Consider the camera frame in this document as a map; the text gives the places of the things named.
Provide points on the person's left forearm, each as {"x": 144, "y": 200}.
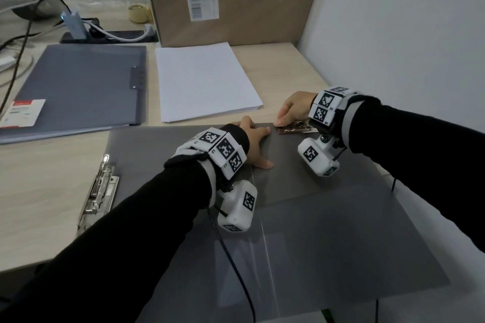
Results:
{"x": 113, "y": 251}

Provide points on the person's right hand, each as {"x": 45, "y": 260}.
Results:
{"x": 297, "y": 107}

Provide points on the light grey folder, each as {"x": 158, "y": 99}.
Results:
{"x": 75, "y": 80}

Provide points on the left wrist marker band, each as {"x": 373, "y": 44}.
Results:
{"x": 223, "y": 148}

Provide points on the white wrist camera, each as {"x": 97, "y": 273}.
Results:
{"x": 316, "y": 156}
{"x": 238, "y": 205}

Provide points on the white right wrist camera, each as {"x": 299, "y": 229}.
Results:
{"x": 316, "y": 156}

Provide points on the beige tape roll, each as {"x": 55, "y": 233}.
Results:
{"x": 137, "y": 13}

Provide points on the wrist marker band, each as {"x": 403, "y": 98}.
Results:
{"x": 223, "y": 148}
{"x": 326, "y": 105}

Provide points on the stack of white papers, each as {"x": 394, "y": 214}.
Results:
{"x": 204, "y": 80}

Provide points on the white power strip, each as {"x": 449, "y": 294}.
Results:
{"x": 3, "y": 62}

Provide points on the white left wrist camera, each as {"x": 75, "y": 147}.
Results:
{"x": 238, "y": 205}

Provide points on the dark grey folder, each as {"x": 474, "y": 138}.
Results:
{"x": 151, "y": 145}

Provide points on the person's left hand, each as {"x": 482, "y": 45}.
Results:
{"x": 255, "y": 145}

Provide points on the right wrist marker band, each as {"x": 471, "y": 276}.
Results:
{"x": 326, "y": 105}

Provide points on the person's right forearm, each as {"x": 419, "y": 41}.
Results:
{"x": 416, "y": 145}

